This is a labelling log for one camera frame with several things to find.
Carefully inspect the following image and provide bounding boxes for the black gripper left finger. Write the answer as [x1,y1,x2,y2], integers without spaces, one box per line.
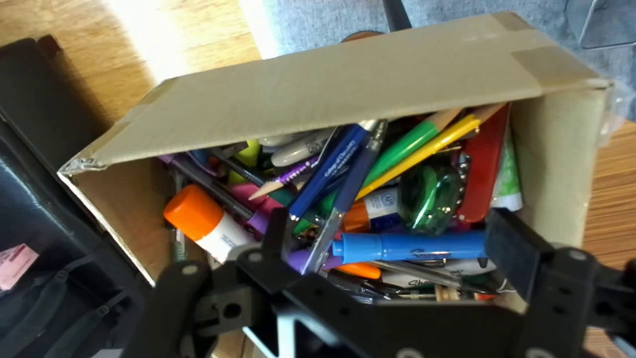
[122,209,346,358]

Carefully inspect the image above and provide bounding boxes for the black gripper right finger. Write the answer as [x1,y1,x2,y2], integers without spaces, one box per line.
[346,209,636,358]

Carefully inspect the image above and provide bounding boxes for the cardboard box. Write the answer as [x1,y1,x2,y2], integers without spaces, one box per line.
[56,10,613,358]

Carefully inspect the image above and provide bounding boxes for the orange capped glue stick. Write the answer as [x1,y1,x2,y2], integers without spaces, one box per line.
[163,185,255,262]

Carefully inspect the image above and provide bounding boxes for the red pocket knife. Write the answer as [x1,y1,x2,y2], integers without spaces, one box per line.
[458,105,509,223]

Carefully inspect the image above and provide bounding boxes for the green translucent tape dispenser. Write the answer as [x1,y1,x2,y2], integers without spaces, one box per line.
[398,165,464,234]

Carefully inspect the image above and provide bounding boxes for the blue marker pen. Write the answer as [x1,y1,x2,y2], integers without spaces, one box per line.
[330,231,485,262]

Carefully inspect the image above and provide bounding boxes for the green marker pen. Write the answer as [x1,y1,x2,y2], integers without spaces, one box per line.
[318,109,458,215]

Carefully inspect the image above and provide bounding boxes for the yellow pencil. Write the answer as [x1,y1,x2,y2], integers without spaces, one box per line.
[358,103,503,199]

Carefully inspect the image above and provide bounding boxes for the dark blue ballpoint pen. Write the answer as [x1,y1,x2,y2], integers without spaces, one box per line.
[289,119,376,221]

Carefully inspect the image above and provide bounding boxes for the blue translucent pen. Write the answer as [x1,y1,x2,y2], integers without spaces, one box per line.
[303,119,388,274]

